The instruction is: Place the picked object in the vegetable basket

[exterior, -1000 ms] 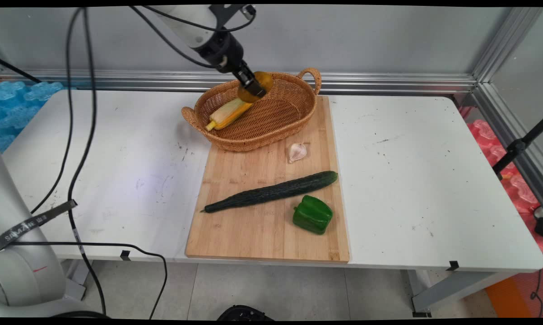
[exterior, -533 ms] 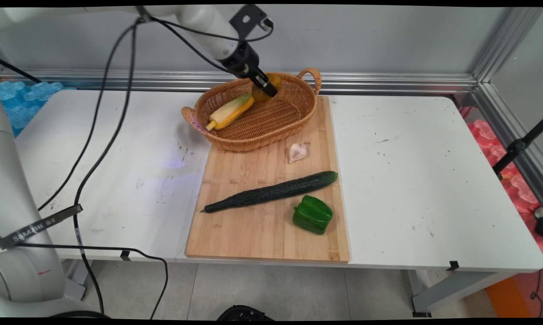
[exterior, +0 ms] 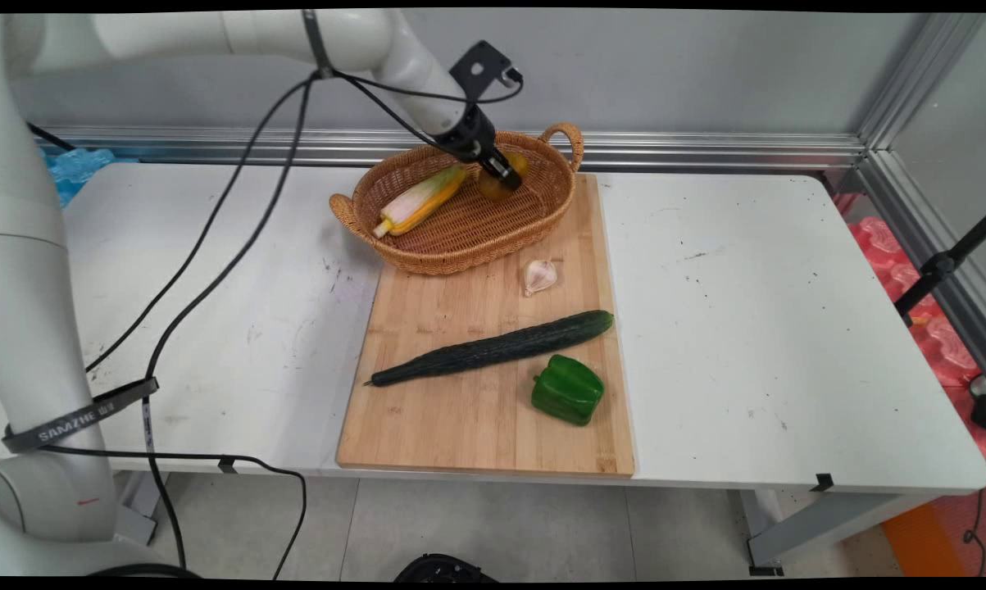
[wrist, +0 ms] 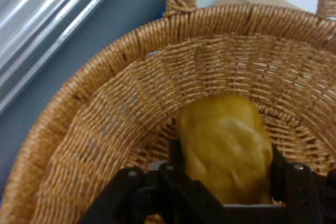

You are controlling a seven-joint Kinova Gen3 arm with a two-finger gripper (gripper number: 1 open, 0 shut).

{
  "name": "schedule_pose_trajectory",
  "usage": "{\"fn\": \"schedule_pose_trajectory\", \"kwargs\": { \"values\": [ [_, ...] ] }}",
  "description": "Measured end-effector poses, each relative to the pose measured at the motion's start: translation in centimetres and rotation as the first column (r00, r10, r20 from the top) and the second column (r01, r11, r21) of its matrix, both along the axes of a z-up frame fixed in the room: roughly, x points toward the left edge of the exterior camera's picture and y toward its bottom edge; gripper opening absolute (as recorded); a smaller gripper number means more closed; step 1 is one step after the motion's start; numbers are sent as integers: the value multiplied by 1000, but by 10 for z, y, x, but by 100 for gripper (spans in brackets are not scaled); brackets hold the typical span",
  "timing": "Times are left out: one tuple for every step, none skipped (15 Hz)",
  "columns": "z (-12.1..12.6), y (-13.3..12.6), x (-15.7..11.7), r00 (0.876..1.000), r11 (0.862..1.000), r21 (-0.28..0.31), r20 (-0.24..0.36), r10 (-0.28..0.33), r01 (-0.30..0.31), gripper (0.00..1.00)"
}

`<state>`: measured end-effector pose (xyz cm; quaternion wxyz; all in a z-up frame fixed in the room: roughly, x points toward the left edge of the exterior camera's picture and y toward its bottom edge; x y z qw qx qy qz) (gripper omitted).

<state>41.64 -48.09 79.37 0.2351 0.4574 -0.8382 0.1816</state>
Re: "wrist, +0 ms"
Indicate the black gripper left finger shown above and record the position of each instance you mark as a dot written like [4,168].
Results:
[162,197]

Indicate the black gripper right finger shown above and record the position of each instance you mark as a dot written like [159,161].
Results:
[304,195]

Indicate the yellow corn cob with husk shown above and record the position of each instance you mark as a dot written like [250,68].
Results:
[225,148]

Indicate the woven wicker basket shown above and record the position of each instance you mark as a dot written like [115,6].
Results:
[118,119]

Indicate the long horizontal aluminium frame rail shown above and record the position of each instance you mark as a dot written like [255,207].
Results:
[39,19]

